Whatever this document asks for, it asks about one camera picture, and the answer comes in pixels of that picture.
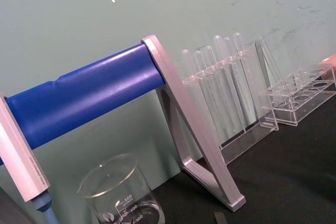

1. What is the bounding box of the pale pipette with blue tip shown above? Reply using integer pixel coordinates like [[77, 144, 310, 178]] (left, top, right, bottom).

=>
[[0, 94, 55, 224]]

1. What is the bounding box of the silver stand with blue bar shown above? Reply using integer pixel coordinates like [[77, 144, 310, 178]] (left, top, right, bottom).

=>
[[0, 34, 247, 212]]

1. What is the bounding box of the dark grey strip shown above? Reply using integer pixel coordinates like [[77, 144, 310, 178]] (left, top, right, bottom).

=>
[[213, 211, 228, 224]]

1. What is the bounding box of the pale pink object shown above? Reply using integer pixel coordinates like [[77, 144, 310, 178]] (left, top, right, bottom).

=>
[[318, 53, 336, 68]]

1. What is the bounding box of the clear plastic test tube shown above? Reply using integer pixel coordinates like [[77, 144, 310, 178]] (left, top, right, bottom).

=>
[[222, 37, 248, 130], [204, 46, 237, 133], [233, 32, 259, 128], [181, 48, 211, 130], [213, 35, 238, 121], [193, 50, 224, 133]]

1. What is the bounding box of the clear glass beaker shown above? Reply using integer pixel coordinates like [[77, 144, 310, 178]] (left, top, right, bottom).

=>
[[77, 153, 166, 224]]

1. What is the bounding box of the black table cloth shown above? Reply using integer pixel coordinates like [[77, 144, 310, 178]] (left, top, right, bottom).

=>
[[0, 85, 336, 224]]

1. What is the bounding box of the low clear acrylic tube rack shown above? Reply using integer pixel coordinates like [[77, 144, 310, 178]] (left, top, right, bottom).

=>
[[258, 65, 336, 127]]

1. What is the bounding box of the tall clear acrylic tube rack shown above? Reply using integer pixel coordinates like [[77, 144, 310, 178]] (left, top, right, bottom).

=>
[[180, 36, 280, 165]]

